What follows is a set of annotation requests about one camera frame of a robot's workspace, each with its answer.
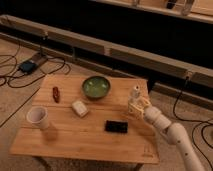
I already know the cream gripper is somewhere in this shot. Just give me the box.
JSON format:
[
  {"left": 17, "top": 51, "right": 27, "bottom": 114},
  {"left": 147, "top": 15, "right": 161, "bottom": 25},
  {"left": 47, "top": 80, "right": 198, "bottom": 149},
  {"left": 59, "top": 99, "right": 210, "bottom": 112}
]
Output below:
[{"left": 128, "top": 97, "right": 151, "bottom": 119}]

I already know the white paper cup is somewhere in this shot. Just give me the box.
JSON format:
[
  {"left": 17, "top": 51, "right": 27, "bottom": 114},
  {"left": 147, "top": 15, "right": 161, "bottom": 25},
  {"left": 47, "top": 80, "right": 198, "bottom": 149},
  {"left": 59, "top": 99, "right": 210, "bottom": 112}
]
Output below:
[{"left": 26, "top": 106, "right": 50, "bottom": 130}]

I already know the long wooden beam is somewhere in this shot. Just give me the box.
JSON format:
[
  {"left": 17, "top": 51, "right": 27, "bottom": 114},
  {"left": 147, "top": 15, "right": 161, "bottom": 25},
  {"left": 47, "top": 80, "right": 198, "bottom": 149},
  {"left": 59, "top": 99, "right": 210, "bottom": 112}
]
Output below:
[{"left": 0, "top": 15, "right": 213, "bottom": 86}]

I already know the wooden table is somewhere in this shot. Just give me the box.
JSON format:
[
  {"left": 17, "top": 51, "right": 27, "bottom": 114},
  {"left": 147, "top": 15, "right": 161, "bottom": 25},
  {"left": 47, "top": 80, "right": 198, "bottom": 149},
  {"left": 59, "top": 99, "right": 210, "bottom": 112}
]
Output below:
[{"left": 10, "top": 75, "right": 159, "bottom": 164}]

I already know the small red-brown object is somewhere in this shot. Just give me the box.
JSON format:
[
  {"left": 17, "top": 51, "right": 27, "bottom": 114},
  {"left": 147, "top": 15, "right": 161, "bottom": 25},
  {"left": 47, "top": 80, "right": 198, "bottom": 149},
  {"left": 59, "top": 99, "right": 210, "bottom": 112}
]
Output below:
[{"left": 53, "top": 87, "right": 60, "bottom": 103}]

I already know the green ceramic bowl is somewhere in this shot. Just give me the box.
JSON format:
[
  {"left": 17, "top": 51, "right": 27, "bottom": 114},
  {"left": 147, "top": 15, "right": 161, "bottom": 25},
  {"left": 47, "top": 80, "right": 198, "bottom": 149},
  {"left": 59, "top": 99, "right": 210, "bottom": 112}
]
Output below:
[{"left": 82, "top": 76, "right": 111, "bottom": 99}]

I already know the black rectangular box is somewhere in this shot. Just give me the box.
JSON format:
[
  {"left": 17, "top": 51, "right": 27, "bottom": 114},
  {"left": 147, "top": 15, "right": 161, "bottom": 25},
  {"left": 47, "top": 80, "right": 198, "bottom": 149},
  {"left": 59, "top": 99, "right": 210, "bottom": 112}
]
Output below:
[{"left": 105, "top": 120, "right": 128, "bottom": 133}]

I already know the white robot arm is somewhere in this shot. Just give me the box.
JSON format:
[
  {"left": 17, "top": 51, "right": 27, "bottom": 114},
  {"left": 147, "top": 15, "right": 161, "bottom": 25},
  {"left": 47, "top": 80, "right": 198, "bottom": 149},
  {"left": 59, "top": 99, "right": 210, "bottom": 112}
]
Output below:
[{"left": 128, "top": 98, "right": 205, "bottom": 171}]

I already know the black cable on floor left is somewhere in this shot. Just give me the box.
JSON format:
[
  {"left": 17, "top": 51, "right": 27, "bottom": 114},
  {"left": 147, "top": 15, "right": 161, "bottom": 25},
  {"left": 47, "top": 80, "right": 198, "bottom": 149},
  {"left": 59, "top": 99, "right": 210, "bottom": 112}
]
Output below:
[{"left": 0, "top": 44, "right": 72, "bottom": 128}]

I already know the white rectangular block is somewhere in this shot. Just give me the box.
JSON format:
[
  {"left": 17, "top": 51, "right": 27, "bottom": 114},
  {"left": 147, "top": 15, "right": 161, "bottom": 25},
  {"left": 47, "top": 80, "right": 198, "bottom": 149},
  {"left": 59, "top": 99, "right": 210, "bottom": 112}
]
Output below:
[{"left": 72, "top": 100, "right": 89, "bottom": 117}]

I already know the clear plastic bottle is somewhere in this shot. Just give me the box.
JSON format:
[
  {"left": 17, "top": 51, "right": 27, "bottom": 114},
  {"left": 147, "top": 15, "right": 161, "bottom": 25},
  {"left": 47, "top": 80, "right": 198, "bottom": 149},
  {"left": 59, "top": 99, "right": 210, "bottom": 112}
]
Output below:
[{"left": 128, "top": 85, "right": 141, "bottom": 107}]

